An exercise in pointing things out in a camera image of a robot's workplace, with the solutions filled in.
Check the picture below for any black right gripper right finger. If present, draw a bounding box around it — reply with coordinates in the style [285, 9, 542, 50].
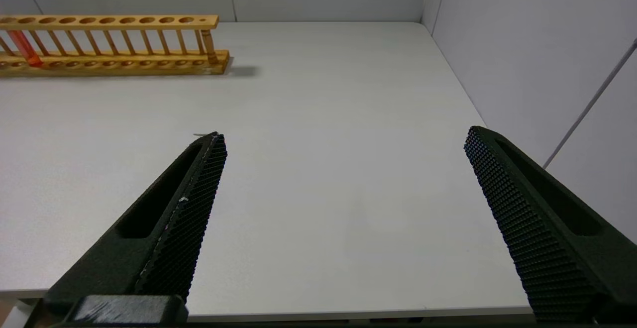
[464, 125, 637, 328]

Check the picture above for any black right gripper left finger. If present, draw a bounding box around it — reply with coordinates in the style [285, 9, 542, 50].
[30, 131, 228, 321]

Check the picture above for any red pigment glass test tube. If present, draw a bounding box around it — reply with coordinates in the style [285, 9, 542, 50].
[7, 30, 42, 67]

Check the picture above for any wooden test tube rack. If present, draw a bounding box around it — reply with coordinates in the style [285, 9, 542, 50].
[0, 14, 230, 76]

